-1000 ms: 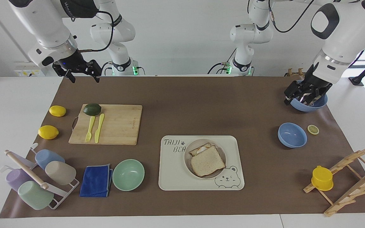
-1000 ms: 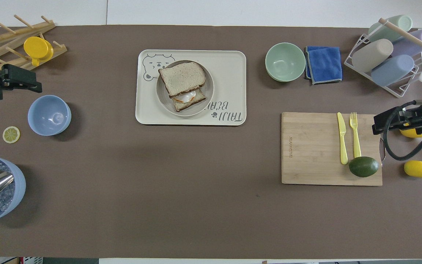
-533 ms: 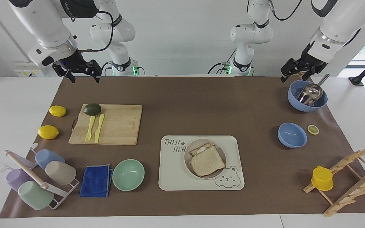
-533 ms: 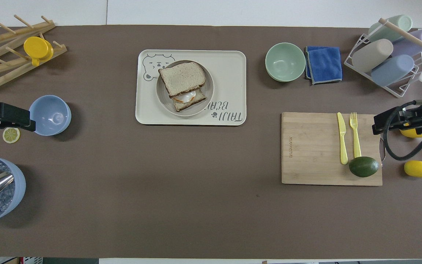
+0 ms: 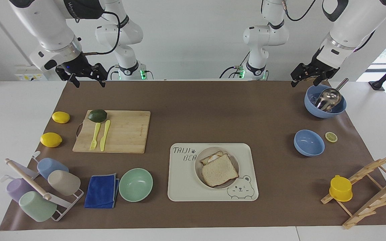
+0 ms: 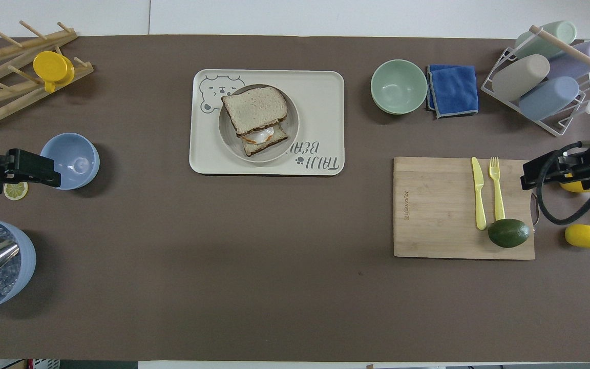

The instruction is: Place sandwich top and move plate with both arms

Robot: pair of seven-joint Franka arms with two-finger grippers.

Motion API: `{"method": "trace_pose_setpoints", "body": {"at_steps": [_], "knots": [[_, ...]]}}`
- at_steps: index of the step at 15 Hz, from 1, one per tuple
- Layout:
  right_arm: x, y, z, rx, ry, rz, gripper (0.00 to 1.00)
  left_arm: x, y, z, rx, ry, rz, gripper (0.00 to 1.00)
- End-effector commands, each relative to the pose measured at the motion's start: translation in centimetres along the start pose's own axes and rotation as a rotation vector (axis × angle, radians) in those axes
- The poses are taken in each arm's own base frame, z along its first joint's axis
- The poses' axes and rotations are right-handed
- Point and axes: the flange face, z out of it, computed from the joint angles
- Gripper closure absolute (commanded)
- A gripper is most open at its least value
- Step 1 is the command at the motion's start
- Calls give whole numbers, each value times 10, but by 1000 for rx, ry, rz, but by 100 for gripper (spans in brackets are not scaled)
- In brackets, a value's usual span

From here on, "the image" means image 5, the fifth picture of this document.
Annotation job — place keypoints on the yellow plastic fork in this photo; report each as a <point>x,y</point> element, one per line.
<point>94,138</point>

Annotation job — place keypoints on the purple plastic cup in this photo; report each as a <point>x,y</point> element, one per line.
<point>17,189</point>

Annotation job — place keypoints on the sandwich bread slice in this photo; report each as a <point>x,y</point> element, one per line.
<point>219,170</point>

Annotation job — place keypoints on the green avocado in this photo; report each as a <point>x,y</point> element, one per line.
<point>97,115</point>

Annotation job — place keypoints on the yellow lemon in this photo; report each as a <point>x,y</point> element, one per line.
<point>61,117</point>
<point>51,140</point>

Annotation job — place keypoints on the sandwich base with filling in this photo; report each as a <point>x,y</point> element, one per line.
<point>211,156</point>

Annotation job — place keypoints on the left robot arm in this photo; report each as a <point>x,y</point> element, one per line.
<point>357,23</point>

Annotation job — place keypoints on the blue folded cloth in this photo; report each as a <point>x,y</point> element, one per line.
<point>101,191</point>

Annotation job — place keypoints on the yellow plastic cup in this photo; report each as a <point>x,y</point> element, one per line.
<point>341,187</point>

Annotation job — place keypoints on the white cup rack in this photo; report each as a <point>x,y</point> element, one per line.
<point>28,179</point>

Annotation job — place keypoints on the yellow plastic knife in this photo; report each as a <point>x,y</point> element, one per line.
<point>104,137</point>

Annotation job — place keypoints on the large blue bowl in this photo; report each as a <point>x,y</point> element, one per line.
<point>313,108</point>

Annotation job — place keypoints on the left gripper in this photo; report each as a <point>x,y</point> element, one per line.
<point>325,65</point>

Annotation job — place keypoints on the green bowl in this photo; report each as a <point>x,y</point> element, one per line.
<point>136,184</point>

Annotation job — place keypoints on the wooden dish rack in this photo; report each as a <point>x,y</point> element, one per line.
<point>370,201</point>

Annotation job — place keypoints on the small blue bowl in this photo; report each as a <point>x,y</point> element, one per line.
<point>308,143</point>

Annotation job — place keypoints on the wooden cutting board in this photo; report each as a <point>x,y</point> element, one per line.
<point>129,134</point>

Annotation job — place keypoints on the beige plastic cup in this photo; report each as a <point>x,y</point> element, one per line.
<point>65,183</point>

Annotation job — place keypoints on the white wall socket box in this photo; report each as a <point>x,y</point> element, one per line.
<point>28,74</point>

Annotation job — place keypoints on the cut lime half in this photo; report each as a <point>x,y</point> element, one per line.
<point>331,137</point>

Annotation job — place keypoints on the cream bear-print plate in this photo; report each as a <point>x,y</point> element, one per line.
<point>183,180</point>

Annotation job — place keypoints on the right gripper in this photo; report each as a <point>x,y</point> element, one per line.
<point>75,65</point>

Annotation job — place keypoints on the green plastic cup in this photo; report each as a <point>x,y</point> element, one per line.
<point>37,207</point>

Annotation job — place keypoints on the blue plastic cup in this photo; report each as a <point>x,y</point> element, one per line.
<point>50,165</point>

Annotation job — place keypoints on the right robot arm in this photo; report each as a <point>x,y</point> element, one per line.
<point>42,23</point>

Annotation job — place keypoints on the metal ladle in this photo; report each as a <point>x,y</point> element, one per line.
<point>328,97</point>

